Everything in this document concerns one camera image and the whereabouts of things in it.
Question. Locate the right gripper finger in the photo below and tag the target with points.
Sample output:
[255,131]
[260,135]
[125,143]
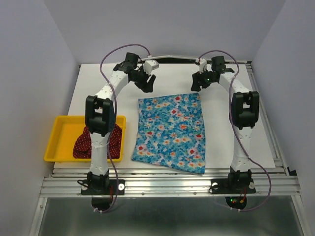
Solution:
[195,82]
[204,83]

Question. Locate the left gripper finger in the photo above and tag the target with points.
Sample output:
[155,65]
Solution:
[150,84]
[143,85]

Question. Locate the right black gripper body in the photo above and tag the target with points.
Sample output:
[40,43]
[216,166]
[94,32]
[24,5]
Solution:
[206,75]

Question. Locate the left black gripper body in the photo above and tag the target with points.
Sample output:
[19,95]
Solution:
[140,75]

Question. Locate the blue floral skirt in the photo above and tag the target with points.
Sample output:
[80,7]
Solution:
[171,133]

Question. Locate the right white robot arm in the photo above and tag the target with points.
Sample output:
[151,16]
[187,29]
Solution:
[243,116]

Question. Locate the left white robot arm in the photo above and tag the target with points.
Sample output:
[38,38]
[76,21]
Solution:
[100,119]

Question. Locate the yellow plastic tray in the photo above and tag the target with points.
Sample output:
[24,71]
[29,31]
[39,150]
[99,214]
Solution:
[65,131]

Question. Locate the red polka dot skirt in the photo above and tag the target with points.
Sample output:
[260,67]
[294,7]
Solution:
[82,148]

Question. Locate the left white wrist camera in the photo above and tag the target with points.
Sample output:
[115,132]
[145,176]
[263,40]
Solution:
[149,66]

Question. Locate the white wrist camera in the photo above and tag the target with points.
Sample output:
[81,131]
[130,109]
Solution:
[202,63]
[149,66]

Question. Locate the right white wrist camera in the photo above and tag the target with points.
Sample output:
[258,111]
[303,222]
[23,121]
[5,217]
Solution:
[202,63]

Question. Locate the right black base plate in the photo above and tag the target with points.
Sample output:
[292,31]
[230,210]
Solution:
[235,193]

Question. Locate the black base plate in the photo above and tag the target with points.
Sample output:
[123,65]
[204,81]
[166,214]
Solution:
[103,197]
[235,193]

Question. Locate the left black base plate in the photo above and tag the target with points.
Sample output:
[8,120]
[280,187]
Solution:
[103,197]

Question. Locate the aluminium frame rail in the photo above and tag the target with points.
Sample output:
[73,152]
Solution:
[168,183]

